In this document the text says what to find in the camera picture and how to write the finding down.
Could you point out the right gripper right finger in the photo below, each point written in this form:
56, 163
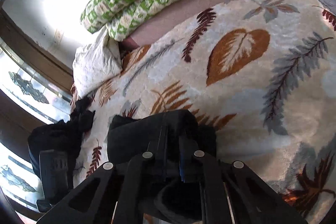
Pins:
232, 193

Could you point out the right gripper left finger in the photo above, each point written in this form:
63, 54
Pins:
111, 194

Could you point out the black pants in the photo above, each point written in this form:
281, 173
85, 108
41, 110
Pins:
172, 193

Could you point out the black clothes pile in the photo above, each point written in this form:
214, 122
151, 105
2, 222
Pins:
62, 136

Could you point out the white floral pillow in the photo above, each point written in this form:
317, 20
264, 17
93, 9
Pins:
95, 63

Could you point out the leaf pattern fleece blanket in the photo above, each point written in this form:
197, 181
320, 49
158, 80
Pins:
262, 72

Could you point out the window with wooden frame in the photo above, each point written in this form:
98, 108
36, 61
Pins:
35, 91

